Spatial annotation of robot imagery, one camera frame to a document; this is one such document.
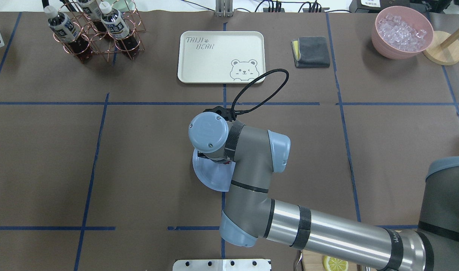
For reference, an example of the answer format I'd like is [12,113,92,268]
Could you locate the aluminium frame post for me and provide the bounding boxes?
[215,0,234,17]

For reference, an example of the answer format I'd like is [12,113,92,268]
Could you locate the wooden cutting board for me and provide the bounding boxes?
[293,250,372,271]

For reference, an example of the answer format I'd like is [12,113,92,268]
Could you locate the pink bowl of ice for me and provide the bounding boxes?
[372,6,433,59]

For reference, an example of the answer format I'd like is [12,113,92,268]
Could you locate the cream bear tray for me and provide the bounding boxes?
[177,31,266,84]

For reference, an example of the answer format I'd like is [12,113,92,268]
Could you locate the wooden cup stand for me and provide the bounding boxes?
[423,28,459,65]

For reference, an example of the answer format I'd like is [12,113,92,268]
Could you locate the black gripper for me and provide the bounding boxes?
[198,151,229,163]

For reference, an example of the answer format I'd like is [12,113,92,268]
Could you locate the dark drink bottle left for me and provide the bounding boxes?
[99,1,140,59]

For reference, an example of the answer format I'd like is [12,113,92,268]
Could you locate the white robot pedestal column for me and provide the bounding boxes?
[172,259,272,271]

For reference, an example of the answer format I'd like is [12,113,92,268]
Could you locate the dark drink bottle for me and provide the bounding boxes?
[76,0,111,41]
[44,5,93,62]
[99,1,140,59]

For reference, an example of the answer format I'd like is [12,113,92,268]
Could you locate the dark drink bottle back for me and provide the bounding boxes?
[76,0,111,41]

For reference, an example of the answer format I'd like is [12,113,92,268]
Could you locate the half lemon slice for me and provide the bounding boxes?
[322,256,349,271]

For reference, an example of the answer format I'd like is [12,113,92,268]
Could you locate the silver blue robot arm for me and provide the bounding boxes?
[188,107,459,271]

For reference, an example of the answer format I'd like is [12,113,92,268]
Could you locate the blue round plate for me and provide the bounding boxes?
[192,149,236,192]

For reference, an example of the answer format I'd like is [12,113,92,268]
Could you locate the grey folded cloth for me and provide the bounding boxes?
[291,36,330,69]

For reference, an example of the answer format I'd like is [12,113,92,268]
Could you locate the dark drink bottle front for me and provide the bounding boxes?
[44,5,93,62]

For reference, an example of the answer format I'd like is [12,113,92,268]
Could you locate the copper wire bottle rack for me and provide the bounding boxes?
[54,0,146,63]

